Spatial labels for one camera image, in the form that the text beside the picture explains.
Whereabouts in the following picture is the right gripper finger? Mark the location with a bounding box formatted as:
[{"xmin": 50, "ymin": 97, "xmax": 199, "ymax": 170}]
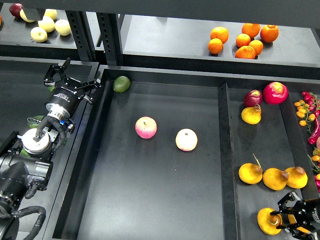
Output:
[
  {"xmin": 269, "ymin": 191, "xmax": 299, "ymax": 216},
  {"xmin": 276, "ymin": 223, "xmax": 313, "ymax": 240}
]

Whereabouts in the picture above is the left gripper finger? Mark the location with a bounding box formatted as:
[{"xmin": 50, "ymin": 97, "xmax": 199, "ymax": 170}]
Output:
[
  {"xmin": 73, "ymin": 78, "xmax": 103, "ymax": 104},
  {"xmin": 42, "ymin": 57, "xmax": 71, "ymax": 87}
]

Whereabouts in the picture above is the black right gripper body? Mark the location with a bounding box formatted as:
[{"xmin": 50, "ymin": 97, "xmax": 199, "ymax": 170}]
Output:
[{"xmin": 293, "ymin": 198, "xmax": 320, "ymax": 232}]

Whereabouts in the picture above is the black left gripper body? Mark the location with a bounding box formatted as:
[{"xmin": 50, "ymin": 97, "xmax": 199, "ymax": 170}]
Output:
[{"xmin": 45, "ymin": 77, "xmax": 86, "ymax": 118}]

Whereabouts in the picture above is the yellow pear under arm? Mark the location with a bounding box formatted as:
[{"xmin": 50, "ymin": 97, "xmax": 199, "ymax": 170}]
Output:
[{"xmin": 262, "ymin": 168, "xmax": 289, "ymax": 191}]

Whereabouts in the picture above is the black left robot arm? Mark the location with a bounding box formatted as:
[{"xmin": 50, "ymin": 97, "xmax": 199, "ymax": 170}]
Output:
[{"xmin": 0, "ymin": 58, "xmax": 103, "ymax": 240}]

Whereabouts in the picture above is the green avocado upper left tray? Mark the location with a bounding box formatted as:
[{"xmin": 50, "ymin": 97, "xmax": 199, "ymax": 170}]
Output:
[{"xmin": 48, "ymin": 86, "xmax": 55, "ymax": 92}]

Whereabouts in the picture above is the green avocado at tray corner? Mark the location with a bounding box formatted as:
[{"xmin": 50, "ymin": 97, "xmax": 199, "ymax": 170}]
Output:
[{"xmin": 113, "ymin": 75, "xmax": 131, "ymax": 93}]

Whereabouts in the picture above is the green avocado left group top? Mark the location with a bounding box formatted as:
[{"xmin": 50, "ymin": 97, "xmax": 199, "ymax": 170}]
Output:
[{"xmin": 27, "ymin": 115, "xmax": 45, "ymax": 129}]

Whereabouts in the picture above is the green avocado group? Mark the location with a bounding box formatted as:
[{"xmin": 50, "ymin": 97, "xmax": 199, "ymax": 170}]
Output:
[
  {"xmin": 20, "ymin": 148, "xmax": 31, "ymax": 158},
  {"xmin": 27, "ymin": 115, "xmax": 45, "ymax": 129}
]

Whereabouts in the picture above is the yellow pear with stem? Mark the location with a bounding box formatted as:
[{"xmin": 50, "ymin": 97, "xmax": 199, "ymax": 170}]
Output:
[{"xmin": 238, "ymin": 153, "xmax": 263, "ymax": 185}]

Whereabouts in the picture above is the green avocado left group lower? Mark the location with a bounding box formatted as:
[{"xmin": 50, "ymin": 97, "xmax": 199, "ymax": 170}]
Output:
[{"xmin": 20, "ymin": 148, "xmax": 31, "ymax": 158}]

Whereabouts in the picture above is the pale yellow apple front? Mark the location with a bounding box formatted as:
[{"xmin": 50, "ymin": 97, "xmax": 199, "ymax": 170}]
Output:
[{"xmin": 30, "ymin": 27, "xmax": 48, "ymax": 43}]

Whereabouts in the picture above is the pale yellow apple right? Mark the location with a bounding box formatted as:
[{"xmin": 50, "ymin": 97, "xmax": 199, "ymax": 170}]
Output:
[{"xmin": 55, "ymin": 19, "xmax": 72, "ymax": 37}]

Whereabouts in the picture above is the black shelf upright left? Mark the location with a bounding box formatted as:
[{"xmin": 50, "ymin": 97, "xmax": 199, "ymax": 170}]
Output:
[{"xmin": 65, "ymin": 10, "xmax": 97, "ymax": 62}]

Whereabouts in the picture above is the black shelf upright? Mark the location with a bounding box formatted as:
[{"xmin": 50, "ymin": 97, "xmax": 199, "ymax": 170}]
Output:
[
  {"xmin": 96, "ymin": 12, "xmax": 124, "ymax": 66},
  {"xmin": 65, "ymin": 10, "xmax": 97, "ymax": 62}
]

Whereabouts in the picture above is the pale yellow apple middle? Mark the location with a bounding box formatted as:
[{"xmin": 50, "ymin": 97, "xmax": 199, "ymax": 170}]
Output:
[{"xmin": 38, "ymin": 16, "xmax": 55, "ymax": 33}]

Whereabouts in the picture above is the black shelf upright right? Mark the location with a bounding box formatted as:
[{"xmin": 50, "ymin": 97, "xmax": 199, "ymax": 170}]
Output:
[{"xmin": 96, "ymin": 12, "xmax": 124, "ymax": 66}]

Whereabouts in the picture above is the pale yellow apple back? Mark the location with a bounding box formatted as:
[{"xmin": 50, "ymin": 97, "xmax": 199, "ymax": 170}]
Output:
[{"xmin": 44, "ymin": 9, "xmax": 58, "ymax": 21}]

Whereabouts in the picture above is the pink red apple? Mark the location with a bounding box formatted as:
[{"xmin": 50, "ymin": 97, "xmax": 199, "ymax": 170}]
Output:
[{"xmin": 135, "ymin": 116, "xmax": 158, "ymax": 139}]

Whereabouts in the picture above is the red chili pepper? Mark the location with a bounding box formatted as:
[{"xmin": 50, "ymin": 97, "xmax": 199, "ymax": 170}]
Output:
[{"xmin": 307, "ymin": 117, "xmax": 320, "ymax": 145}]

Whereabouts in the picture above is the pale yellow apple slice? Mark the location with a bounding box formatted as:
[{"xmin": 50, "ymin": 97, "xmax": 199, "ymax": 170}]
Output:
[{"xmin": 19, "ymin": 9, "xmax": 36, "ymax": 23}]

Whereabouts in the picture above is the dark red apple shelf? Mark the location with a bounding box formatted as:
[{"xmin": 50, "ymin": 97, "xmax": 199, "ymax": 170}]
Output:
[{"xmin": 9, "ymin": 3, "xmax": 23, "ymax": 18}]

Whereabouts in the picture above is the cherry tomato bunch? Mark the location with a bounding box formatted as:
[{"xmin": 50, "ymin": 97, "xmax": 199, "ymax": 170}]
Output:
[{"xmin": 293, "ymin": 91, "xmax": 320, "ymax": 127}]

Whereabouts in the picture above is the black centre tray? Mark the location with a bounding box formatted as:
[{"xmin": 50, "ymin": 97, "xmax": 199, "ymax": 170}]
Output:
[{"xmin": 60, "ymin": 65, "xmax": 236, "ymax": 240}]

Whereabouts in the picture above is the pale yellow pink apple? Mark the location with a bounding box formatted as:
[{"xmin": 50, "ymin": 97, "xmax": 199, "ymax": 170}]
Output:
[{"xmin": 175, "ymin": 128, "xmax": 198, "ymax": 152}]

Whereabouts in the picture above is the dark red apple right tray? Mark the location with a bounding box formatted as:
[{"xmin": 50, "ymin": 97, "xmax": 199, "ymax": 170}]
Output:
[{"xmin": 243, "ymin": 89, "xmax": 263, "ymax": 108}]

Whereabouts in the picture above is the orange lower left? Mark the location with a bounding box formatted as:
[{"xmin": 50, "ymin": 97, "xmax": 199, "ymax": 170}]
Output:
[{"xmin": 207, "ymin": 38, "xmax": 223, "ymax": 55}]

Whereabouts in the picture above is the orange top left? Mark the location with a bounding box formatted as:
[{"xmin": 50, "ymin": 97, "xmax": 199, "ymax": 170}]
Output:
[{"xmin": 210, "ymin": 26, "xmax": 229, "ymax": 44}]

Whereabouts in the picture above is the small orange middle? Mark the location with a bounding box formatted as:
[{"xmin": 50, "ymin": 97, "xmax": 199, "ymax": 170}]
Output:
[{"xmin": 235, "ymin": 33, "xmax": 251, "ymax": 48}]

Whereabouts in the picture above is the orange front lowest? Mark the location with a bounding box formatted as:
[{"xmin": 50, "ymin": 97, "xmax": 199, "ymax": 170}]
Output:
[{"xmin": 235, "ymin": 45, "xmax": 256, "ymax": 59}]

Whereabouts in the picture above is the orange right middle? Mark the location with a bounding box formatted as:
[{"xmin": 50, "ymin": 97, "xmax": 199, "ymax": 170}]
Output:
[{"xmin": 249, "ymin": 39, "xmax": 264, "ymax": 56}]

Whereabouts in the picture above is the orange top middle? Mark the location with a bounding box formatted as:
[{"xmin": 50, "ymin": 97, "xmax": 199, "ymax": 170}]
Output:
[{"xmin": 241, "ymin": 23, "xmax": 261, "ymax": 39}]

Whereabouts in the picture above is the orange top right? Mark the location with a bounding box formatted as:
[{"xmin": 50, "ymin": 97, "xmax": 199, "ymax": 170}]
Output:
[{"xmin": 260, "ymin": 24, "xmax": 279, "ymax": 43}]

